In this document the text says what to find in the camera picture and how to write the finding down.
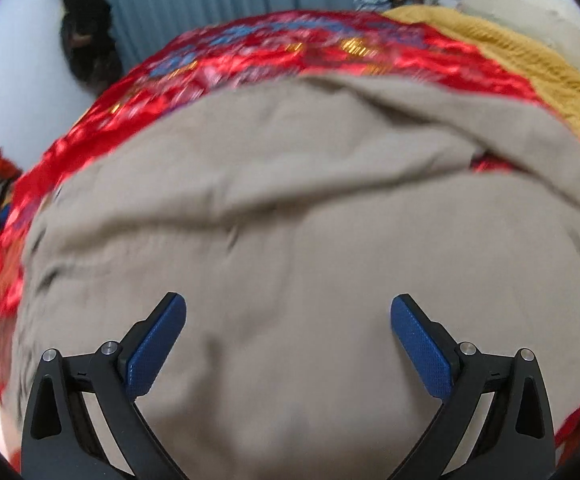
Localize beige pants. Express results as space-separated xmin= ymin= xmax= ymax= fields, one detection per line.
xmin=3 ymin=74 xmax=580 ymax=479

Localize yellow dotted blanket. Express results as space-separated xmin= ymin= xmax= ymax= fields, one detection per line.
xmin=383 ymin=6 xmax=580 ymax=140

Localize black hanging coat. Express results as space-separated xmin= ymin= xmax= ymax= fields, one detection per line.
xmin=60 ymin=0 xmax=122 ymax=96

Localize red floral satin quilt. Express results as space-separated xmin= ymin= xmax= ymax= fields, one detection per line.
xmin=0 ymin=11 xmax=580 ymax=456

